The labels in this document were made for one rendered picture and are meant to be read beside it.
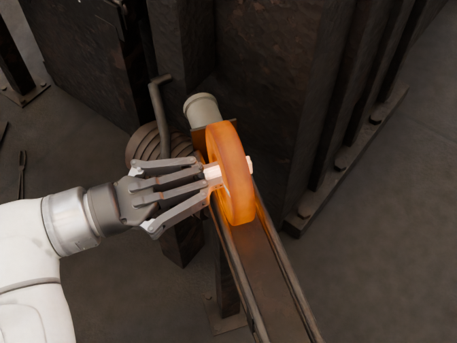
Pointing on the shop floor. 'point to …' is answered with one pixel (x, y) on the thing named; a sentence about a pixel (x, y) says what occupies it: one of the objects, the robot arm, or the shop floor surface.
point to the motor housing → (139, 140)
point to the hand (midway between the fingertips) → (228, 171)
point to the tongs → (21, 175)
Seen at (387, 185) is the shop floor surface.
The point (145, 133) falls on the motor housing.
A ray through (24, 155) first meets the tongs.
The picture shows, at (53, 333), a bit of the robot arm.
